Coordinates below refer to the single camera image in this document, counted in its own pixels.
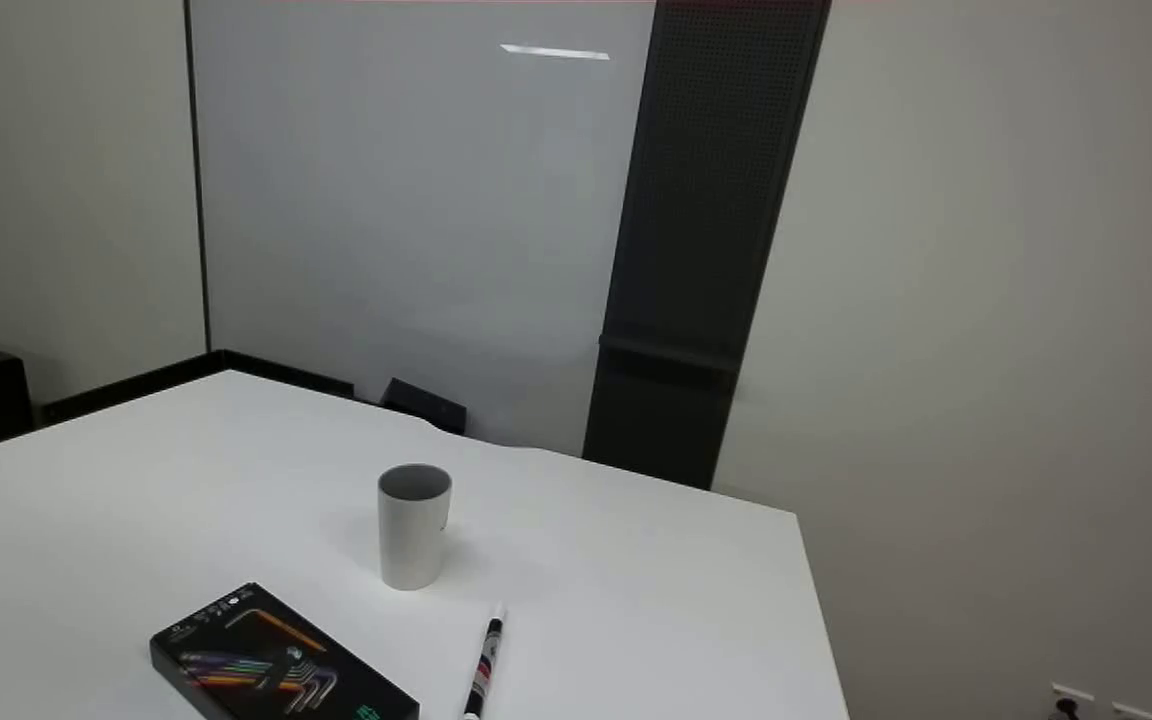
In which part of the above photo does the black and white marker pen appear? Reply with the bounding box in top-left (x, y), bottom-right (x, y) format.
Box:
top-left (462, 611), bottom-right (510, 720)

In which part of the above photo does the black chair back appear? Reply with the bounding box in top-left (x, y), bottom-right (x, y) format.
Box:
top-left (382, 378), bottom-right (469, 437)

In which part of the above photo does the white mug dark inside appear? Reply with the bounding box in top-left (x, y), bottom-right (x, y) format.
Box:
top-left (377, 465), bottom-right (451, 591)

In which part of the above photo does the white whiteboard panel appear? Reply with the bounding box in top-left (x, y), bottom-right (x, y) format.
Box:
top-left (187, 0), bottom-right (656, 452)

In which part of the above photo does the dark door panel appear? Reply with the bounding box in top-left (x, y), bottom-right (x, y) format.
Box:
top-left (585, 0), bottom-right (833, 487)

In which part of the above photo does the black box colourful print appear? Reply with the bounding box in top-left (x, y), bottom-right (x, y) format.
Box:
top-left (150, 582), bottom-right (421, 720)

